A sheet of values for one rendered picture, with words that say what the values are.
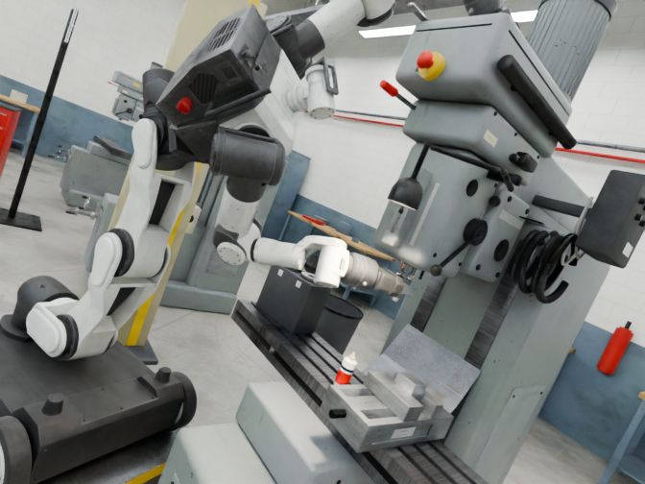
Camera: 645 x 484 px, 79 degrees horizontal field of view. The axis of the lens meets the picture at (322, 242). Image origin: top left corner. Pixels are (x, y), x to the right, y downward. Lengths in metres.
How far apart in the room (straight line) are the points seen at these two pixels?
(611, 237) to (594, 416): 4.20
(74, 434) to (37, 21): 8.87
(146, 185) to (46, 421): 0.64
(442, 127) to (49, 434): 1.24
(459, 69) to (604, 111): 4.97
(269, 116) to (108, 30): 8.95
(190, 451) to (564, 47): 1.46
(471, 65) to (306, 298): 0.86
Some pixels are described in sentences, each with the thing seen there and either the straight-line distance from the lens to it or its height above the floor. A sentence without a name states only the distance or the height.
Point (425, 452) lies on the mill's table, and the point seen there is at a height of 0.90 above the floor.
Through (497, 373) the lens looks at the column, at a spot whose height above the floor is 1.09.
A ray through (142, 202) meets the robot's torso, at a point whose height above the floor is 1.18.
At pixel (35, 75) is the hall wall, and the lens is 9.66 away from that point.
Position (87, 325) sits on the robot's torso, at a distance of 1.40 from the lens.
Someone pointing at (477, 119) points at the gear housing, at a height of 1.69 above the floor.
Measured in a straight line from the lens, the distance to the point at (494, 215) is 1.17.
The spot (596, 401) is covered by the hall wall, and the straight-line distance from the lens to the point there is 5.25.
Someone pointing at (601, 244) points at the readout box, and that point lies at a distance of 1.17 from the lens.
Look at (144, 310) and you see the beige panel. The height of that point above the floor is 0.29.
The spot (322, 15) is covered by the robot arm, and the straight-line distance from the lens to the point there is 1.24.
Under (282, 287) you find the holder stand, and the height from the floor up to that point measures 1.03.
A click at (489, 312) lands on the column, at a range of 1.41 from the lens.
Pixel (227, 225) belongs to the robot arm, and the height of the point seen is 1.23.
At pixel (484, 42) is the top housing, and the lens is 0.99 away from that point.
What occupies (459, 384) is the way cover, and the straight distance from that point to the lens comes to 1.42.
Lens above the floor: 1.39
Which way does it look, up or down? 6 degrees down
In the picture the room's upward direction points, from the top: 22 degrees clockwise
